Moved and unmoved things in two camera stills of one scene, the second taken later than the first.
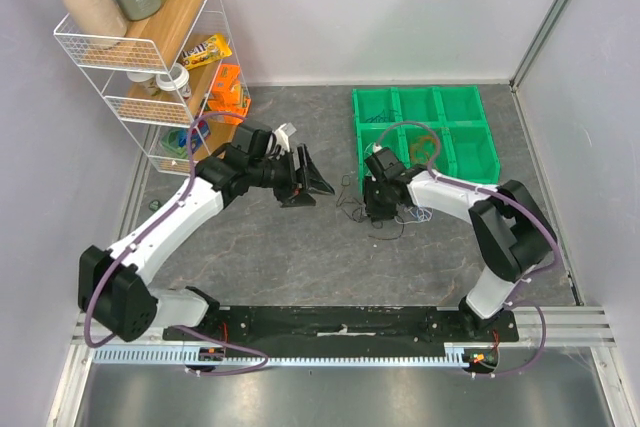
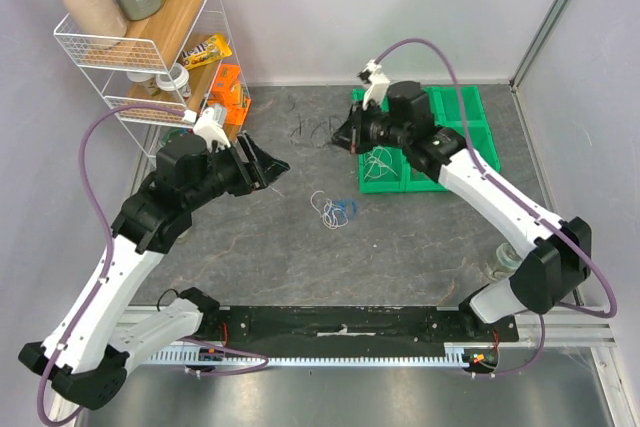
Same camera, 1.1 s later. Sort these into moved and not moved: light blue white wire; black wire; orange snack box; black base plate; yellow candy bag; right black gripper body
Moved: right black gripper body; black wire; light blue white wire
Not moved: yellow candy bag; orange snack box; black base plate
